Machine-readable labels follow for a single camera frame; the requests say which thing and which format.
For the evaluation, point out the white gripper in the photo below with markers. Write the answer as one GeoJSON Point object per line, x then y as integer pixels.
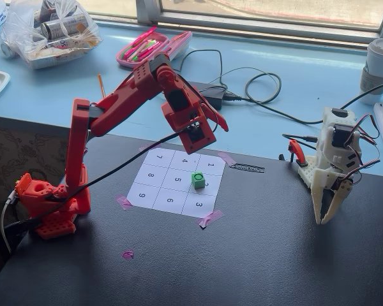
{"type": "Point", "coordinates": [332, 189]}

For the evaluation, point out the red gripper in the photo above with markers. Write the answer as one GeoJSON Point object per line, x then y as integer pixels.
{"type": "Point", "coordinates": [211, 115]}

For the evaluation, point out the green cube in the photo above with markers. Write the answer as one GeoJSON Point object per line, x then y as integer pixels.
{"type": "Point", "coordinates": [198, 180]}

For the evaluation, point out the red robot arm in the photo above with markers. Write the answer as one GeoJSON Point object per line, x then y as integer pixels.
{"type": "Point", "coordinates": [79, 153]}

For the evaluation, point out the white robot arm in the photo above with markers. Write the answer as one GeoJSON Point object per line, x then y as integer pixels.
{"type": "Point", "coordinates": [335, 143]}

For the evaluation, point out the numbered grid paper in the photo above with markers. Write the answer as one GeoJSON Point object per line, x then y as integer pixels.
{"type": "Point", "coordinates": [172, 191]}

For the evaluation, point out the black power adapter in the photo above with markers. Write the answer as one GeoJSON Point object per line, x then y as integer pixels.
{"type": "Point", "coordinates": [215, 95]}

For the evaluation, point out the pink tape piece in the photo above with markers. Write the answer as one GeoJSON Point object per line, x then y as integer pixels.
{"type": "Point", "coordinates": [124, 202]}
{"type": "Point", "coordinates": [145, 148]}
{"type": "Point", "coordinates": [226, 157]}
{"type": "Point", "coordinates": [210, 217]}

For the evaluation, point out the red clamp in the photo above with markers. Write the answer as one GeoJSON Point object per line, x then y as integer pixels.
{"type": "Point", "coordinates": [297, 151]}

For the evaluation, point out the black label sticker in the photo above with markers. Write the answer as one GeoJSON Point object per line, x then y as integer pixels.
{"type": "Point", "coordinates": [247, 168]}

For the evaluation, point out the pink pencil case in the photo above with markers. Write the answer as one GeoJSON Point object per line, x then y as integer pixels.
{"type": "Point", "coordinates": [178, 44]}

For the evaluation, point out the pink pen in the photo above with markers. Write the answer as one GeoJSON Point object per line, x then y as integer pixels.
{"type": "Point", "coordinates": [142, 39]}

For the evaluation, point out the orange pencil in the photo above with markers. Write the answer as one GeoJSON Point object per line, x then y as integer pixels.
{"type": "Point", "coordinates": [101, 84]}

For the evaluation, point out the white paper cup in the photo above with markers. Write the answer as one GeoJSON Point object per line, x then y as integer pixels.
{"type": "Point", "coordinates": [378, 70]}

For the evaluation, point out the printed food carton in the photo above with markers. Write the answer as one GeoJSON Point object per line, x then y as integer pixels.
{"type": "Point", "coordinates": [57, 54]}

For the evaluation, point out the metal can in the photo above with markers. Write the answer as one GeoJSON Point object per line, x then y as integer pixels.
{"type": "Point", "coordinates": [62, 27]}

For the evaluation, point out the clear plastic bag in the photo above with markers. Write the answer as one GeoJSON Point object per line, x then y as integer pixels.
{"type": "Point", "coordinates": [22, 35]}

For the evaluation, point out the brown floral fabric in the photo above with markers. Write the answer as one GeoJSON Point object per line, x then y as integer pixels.
{"type": "Point", "coordinates": [9, 153]}

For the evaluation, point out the red wrist camera mount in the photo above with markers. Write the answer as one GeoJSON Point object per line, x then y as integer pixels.
{"type": "Point", "coordinates": [207, 137]}

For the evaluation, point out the grey window frame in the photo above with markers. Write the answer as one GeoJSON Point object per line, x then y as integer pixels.
{"type": "Point", "coordinates": [258, 19]}

